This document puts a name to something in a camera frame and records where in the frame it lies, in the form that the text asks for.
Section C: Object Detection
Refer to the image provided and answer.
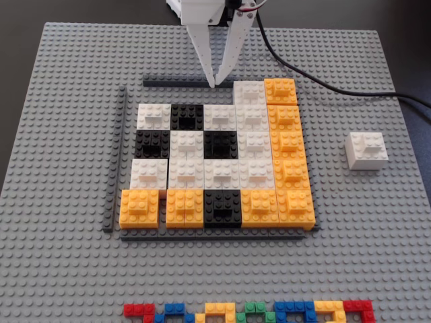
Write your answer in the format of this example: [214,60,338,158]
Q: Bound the white gripper with motor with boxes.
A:
[179,0,259,89]

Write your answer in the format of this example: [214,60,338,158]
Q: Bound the white lego cube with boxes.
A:
[168,157,205,190]
[203,104,237,132]
[236,130,273,160]
[238,158,276,190]
[169,130,205,159]
[235,104,270,132]
[203,158,241,190]
[344,131,390,172]
[137,103,172,131]
[129,158,169,191]
[233,80,267,106]

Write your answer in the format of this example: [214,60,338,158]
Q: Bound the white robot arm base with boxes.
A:
[166,0,183,18]

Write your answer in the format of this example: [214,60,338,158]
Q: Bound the orange lego cube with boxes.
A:
[276,189,317,231]
[165,188,205,229]
[267,104,303,133]
[264,77,300,106]
[240,188,280,229]
[273,158,311,192]
[119,188,160,230]
[269,130,306,160]

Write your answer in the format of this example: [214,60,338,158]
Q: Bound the black lego cube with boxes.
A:
[203,130,239,160]
[134,129,171,159]
[170,104,205,131]
[203,188,243,229]

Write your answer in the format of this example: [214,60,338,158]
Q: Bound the dark grey lego strip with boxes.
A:
[120,227,307,242]
[102,85,129,234]
[143,74,235,89]

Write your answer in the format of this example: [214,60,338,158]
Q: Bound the yellow lego letter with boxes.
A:
[194,301,237,323]
[313,300,347,323]

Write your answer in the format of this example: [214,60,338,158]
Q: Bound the green lego letter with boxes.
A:
[234,301,277,323]

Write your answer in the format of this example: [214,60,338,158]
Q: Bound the blue lego letter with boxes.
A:
[154,303,197,323]
[273,301,318,323]

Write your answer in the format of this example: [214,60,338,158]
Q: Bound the grey lego baseplate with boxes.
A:
[0,22,431,323]

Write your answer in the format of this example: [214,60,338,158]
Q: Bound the red lego letter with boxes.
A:
[342,299,376,323]
[123,303,156,323]

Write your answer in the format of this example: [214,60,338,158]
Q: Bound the black cable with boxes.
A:
[254,9,431,118]

